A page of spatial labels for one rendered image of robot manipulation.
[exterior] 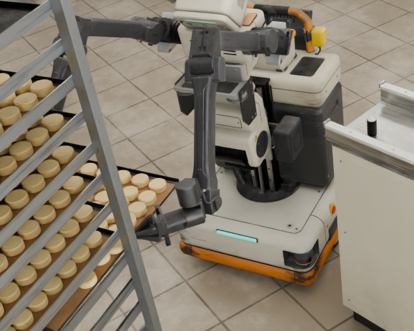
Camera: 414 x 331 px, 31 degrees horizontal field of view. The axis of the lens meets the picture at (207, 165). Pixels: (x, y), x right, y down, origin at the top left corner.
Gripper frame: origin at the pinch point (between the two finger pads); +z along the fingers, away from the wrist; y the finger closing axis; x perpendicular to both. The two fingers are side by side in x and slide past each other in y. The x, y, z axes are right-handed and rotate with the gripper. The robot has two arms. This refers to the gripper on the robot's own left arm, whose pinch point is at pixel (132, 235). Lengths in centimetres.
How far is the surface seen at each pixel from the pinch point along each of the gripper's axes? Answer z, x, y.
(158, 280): -8, 85, 98
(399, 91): -101, 40, 9
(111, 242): 5.9, -8.6, -6.8
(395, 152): -83, 10, 9
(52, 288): 22.3, -19.3, -7.8
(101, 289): 11.7, -14.2, 2.0
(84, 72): 0, -8, -54
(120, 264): 5.4, -8.0, 1.7
